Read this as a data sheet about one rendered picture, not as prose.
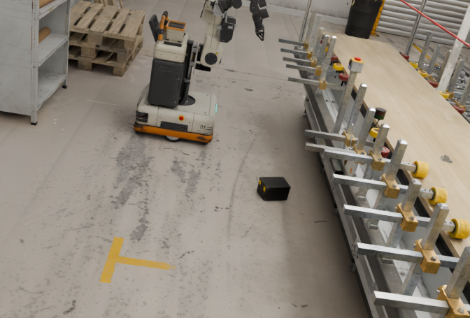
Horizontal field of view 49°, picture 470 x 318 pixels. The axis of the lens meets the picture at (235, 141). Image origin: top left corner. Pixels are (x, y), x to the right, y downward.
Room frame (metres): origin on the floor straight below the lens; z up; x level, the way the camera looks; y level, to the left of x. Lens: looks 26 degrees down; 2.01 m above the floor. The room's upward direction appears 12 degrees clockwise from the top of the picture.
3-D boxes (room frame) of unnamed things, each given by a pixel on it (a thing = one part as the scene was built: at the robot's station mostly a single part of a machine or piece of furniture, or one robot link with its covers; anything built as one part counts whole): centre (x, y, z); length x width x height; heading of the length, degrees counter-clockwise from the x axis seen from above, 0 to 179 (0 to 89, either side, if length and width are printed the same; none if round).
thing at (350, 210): (1.83, -0.73, 0.95); 0.50 x 0.04 x 0.04; 95
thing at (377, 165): (2.35, -0.70, 0.95); 0.14 x 0.06 x 0.05; 5
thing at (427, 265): (1.60, -0.77, 0.95); 0.14 x 0.06 x 0.05; 5
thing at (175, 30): (4.22, 0.67, 0.87); 0.23 x 0.15 x 0.11; 5
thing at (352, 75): (3.13, -0.63, 0.93); 0.05 x 0.05 x 0.45; 5
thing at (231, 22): (4.25, 0.26, 0.99); 0.28 x 0.16 x 0.22; 5
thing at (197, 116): (4.23, 0.55, 0.16); 0.67 x 0.64 x 0.25; 95
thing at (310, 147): (2.57, -0.59, 0.84); 0.43 x 0.03 x 0.04; 95
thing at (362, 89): (2.87, -0.65, 0.92); 0.04 x 0.04 x 0.48; 5
